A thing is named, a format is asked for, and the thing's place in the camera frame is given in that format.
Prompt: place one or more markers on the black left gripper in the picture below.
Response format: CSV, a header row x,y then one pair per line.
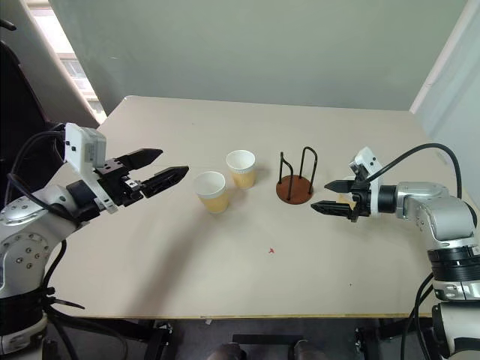
x,y
114,185

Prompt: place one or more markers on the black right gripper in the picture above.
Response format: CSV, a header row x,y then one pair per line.
x,y
360,200

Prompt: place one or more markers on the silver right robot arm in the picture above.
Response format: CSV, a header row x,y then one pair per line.
x,y
438,210

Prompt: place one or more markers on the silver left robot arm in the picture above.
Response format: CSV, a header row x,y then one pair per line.
x,y
22,232

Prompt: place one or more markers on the yellow white paper cup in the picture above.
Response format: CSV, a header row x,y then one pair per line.
x,y
242,168
212,193

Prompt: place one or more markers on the window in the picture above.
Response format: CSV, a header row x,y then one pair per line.
x,y
71,63

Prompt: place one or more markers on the black chair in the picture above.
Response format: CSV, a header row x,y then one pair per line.
x,y
22,105

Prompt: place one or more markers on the dark rounded shape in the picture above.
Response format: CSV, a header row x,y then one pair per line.
x,y
227,351
305,349

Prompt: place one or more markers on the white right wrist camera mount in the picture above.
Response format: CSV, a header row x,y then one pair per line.
x,y
369,159

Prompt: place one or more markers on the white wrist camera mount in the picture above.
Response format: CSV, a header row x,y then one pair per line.
x,y
80,146
369,159

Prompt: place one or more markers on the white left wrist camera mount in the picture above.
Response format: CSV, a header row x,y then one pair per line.
x,y
80,146

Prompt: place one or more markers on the black table frame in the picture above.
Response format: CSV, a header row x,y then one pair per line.
x,y
264,339

